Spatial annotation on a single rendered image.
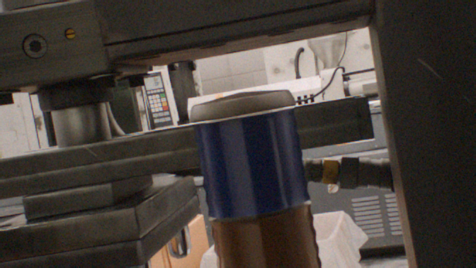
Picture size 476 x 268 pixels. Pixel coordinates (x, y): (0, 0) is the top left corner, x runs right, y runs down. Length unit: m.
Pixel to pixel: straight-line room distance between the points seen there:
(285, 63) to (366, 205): 1.26
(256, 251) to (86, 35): 0.28
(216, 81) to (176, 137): 6.63
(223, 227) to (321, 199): 4.78
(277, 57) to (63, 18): 5.13
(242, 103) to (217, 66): 6.86
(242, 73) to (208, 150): 6.75
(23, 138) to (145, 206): 5.12
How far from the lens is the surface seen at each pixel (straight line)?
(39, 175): 0.53
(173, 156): 0.50
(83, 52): 0.51
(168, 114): 5.06
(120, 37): 0.48
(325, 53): 5.28
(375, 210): 5.04
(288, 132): 0.27
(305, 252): 0.27
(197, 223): 3.22
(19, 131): 5.62
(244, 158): 0.26
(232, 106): 0.26
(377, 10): 0.46
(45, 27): 0.52
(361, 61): 5.56
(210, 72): 7.14
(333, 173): 0.60
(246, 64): 7.00
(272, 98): 0.26
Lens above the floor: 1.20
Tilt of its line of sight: 3 degrees down
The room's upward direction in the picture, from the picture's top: 10 degrees counter-clockwise
